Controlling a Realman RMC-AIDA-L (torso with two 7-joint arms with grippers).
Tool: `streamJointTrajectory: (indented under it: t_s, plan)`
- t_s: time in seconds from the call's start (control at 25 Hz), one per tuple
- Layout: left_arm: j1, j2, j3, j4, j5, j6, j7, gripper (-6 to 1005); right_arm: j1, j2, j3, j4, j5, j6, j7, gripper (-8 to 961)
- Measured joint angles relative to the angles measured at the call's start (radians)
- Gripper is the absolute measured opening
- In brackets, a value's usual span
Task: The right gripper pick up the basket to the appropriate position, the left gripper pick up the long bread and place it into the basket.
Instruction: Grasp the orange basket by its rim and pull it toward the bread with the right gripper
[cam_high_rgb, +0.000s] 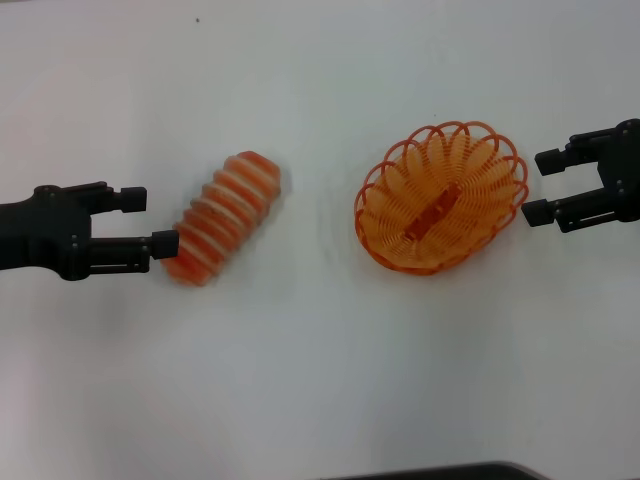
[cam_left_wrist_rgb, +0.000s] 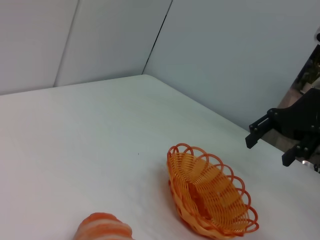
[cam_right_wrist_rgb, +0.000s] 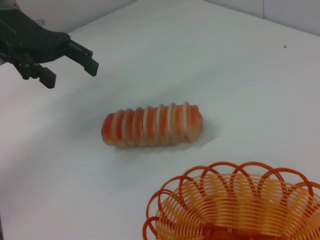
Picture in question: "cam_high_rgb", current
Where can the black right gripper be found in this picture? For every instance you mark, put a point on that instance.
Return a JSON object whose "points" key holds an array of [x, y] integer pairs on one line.
{"points": [[625, 165]]}

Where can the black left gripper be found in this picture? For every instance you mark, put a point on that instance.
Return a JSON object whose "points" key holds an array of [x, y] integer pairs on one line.
{"points": [[45, 230]]}

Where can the orange striped toy shrimp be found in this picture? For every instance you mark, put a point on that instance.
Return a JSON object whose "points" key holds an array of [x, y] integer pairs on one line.
{"points": [[225, 220]]}

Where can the orange woven plastic basket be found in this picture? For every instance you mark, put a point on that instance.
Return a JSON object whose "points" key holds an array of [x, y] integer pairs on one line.
{"points": [[440, 200]]}

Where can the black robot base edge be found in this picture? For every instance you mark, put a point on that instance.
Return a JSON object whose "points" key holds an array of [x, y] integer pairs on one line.
{"points": [[450, 471]]}

